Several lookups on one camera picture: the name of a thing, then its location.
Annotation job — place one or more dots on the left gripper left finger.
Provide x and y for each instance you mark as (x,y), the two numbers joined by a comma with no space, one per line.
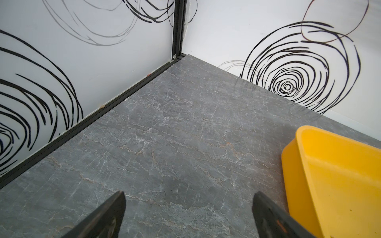
(104,222)

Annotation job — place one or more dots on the yellow plastic storage tray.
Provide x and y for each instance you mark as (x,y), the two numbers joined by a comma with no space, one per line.
(333,184)

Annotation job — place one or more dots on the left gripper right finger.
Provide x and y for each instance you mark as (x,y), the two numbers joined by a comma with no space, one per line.
(273,222)

